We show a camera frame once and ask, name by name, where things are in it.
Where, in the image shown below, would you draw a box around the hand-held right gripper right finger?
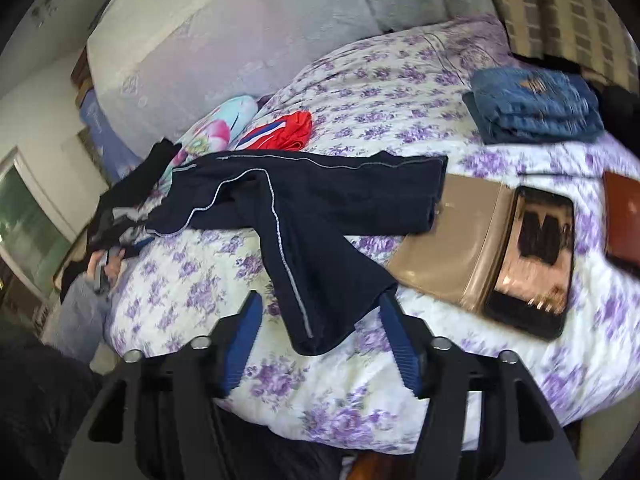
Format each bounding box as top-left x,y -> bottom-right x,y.
376,291 -> 557,480

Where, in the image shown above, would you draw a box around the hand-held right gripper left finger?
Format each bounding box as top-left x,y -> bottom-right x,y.
86,291 -> 264,480

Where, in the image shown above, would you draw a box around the navy pants with grey piping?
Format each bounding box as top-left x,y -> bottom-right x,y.
147,150 -> 448,356

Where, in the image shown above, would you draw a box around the black pants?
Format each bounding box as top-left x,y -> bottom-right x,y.
87,139 -> 183,257

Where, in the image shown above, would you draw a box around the person's left hand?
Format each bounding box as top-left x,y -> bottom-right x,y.
87,249 -> 124,292

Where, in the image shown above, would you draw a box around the grey garment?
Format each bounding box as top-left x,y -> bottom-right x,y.
97,202 -> 151,242

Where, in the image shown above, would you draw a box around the window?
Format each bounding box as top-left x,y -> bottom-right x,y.
0,147 -> 77,297

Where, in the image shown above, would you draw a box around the beige tablet cover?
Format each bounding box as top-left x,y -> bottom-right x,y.
387,174 -> 516,311

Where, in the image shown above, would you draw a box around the person's dark clothing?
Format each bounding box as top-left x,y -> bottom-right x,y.
0,335 -> 103,480

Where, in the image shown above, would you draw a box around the black tablet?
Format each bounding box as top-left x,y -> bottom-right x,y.
482,185 -> 576,341

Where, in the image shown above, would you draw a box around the tie-dye colourful blanket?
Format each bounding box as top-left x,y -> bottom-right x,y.
160,94 -> 260,186

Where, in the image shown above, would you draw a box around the red blue white garment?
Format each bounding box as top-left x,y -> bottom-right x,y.
235,111 -> 313,152

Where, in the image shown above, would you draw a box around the lavender patterned mattress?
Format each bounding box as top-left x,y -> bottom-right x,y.
87,0 -> 391,161

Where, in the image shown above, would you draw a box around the purple floral bedspread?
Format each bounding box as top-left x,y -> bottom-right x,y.
107,14 -> 640,452

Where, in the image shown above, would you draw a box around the folded blue jeans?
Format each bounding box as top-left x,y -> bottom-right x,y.
462,67 -> 607,145

